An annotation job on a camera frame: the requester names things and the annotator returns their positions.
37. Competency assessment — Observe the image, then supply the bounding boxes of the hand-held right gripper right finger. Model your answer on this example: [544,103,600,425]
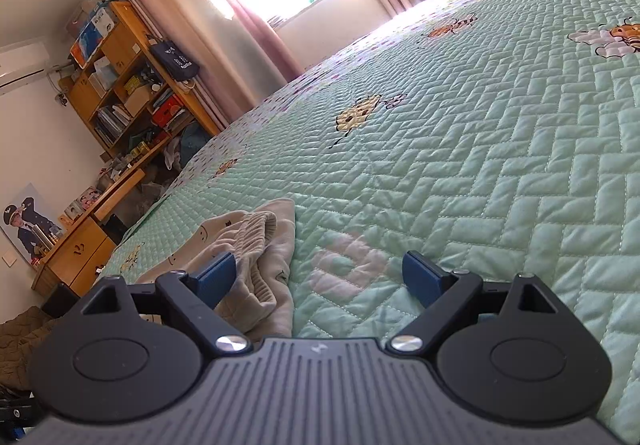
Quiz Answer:
[390,250,558,355]

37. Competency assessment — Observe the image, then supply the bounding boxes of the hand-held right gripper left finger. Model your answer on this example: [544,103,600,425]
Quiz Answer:
[82,252,251,357]

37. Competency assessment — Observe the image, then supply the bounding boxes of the beige printed pants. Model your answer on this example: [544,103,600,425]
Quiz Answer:
[135,197,297,344]

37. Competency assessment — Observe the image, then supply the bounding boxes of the blue cloth heap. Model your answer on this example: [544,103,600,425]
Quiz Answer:
[177,122,213,164]

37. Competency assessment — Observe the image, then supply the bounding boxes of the wooden desk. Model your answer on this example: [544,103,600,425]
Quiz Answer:
[32,160,147,299]

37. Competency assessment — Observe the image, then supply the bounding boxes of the green quilted bee bedspread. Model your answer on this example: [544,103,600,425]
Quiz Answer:
[107,0,640,431]

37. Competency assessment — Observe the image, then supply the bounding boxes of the brown quilted blanket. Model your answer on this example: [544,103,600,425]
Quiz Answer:
[0,305,62,392]

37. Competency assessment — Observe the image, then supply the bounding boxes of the dark blue hanging bag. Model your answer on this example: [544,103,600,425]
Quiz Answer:
[150,41,202,84]

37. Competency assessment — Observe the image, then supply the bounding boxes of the wooden bookshelf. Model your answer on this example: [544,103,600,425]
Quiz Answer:
[65,0,222,162]

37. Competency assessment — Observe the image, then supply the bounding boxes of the white air conditioner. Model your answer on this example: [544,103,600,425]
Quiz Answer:
[0,42,51,91]

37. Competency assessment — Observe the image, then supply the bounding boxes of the wall poster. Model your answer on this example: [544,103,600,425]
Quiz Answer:
[0,182,64,264]

